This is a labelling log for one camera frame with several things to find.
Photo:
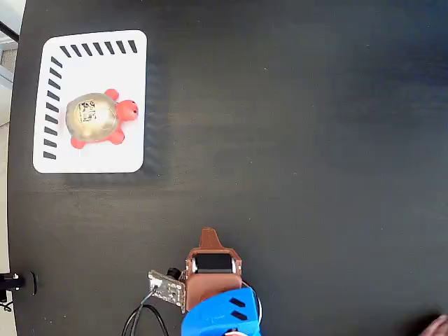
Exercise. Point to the brown gripper with servo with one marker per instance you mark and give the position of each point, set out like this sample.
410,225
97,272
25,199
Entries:
213,284

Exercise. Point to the red turtle toy gold shell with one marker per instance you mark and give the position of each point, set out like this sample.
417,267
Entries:
94,122

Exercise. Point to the white slotted tray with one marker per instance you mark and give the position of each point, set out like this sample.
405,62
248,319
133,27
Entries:
105,63

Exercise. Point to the person's hand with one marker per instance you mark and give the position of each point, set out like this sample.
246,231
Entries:
439,327

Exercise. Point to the black table clamp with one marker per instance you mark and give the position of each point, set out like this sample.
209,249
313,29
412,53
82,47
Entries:
21,281

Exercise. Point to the black metal bar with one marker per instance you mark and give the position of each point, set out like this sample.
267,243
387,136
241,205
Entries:
8,31

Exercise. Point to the green camera circuit board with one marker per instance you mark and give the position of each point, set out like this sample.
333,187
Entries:
168,290

